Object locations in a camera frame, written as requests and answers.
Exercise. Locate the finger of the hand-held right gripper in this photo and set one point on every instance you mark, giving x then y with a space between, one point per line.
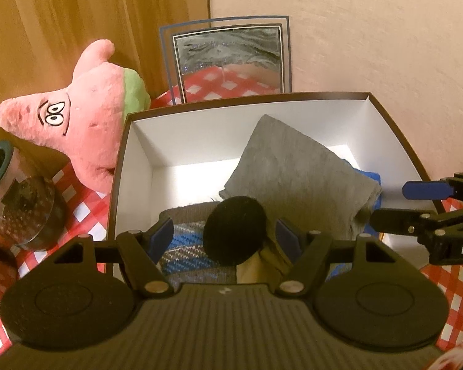
428 190
397 219

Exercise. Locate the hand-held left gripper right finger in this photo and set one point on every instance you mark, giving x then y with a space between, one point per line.
287 239

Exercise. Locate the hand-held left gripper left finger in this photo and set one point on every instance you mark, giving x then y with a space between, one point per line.
162 239

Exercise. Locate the beige sock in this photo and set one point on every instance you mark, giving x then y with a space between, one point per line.
254 273

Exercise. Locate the striped knit hat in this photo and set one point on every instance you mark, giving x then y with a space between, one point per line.
231 227

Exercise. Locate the dark grey cloth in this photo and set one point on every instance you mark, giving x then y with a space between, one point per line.
293 177

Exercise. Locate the brown cardboard box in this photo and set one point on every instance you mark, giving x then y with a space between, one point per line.
185 150

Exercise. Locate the red checkered tablecloth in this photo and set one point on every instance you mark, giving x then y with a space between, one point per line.
459 296

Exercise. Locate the pink starfish plush toy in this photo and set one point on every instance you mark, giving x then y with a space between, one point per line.
88 123

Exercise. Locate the framed picture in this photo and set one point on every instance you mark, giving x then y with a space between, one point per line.
227 54

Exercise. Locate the wooden door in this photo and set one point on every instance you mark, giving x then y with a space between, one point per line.
61 15

